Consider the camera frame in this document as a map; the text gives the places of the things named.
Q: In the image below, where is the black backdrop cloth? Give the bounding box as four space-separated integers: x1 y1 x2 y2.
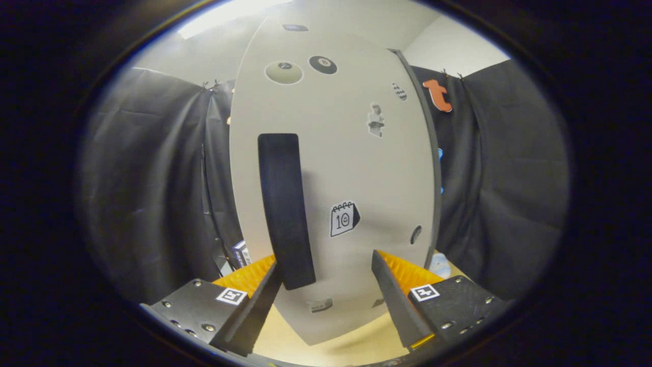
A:
78 58 569 302

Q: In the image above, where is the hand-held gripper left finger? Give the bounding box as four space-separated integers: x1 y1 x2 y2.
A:
140 254 283 358

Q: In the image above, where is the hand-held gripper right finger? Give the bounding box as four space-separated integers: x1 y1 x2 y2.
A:
371 250 515 351

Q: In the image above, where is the thin black pole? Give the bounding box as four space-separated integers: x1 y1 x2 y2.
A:
201 143 231 267

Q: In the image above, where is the black door handle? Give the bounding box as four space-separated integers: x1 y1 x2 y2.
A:
257 133 317 292

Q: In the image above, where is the grey cabinet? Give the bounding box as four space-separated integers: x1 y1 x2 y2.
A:
391 48 443 256

